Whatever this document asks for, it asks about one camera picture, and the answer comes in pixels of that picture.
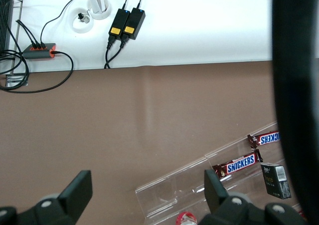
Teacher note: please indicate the grey orange USB hub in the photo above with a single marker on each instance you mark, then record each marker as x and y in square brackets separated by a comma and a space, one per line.
[37, 53]

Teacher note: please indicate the Snickers chocolate bar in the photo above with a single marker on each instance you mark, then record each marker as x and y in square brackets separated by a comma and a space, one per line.
[266, 138]
[240, 163]

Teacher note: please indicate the clear acrylic stepped stand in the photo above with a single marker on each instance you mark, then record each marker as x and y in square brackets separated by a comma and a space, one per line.
[174, 185]

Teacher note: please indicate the silver metal bracket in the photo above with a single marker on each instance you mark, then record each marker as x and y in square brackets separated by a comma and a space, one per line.
[15, 79]

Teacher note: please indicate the black finned box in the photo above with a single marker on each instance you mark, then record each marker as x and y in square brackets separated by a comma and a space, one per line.
[5, 18]

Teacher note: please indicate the small black box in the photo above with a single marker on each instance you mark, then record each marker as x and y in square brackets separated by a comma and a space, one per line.
[274, 182]

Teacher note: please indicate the black power adapter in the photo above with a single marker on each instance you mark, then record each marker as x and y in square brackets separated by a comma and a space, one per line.
[119, 23]
[134, 23]

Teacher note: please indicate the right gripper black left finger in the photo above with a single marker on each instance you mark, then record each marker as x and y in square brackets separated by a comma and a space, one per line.
[77, 192]

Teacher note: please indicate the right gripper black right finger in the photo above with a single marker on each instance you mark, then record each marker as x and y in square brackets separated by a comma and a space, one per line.
[214, 190]

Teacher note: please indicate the white round stand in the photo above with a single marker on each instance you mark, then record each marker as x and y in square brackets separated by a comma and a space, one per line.
[106, 13]

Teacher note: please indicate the aluminium profile post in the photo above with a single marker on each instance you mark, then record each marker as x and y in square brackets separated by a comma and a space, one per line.
[21, 0]

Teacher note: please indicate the red lid can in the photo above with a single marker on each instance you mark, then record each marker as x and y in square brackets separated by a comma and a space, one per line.
[185, 220]

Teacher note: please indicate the small black metal clip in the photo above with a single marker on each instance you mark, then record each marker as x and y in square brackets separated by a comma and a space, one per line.
[84, 18]

